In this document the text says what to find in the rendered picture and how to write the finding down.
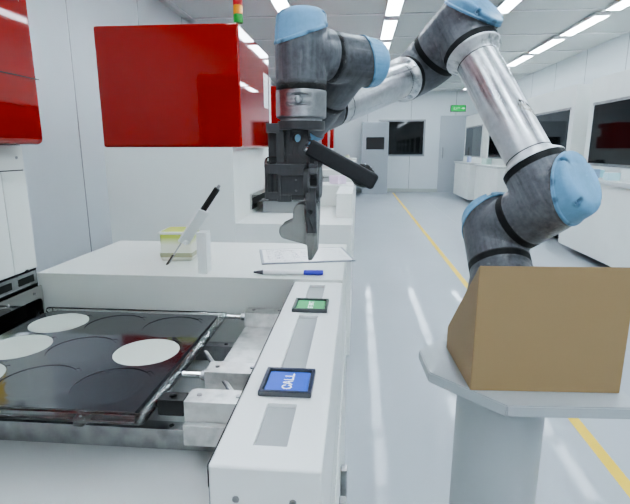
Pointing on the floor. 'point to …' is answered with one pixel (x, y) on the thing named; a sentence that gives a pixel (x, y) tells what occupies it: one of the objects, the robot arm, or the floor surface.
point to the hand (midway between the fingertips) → (315, 252)
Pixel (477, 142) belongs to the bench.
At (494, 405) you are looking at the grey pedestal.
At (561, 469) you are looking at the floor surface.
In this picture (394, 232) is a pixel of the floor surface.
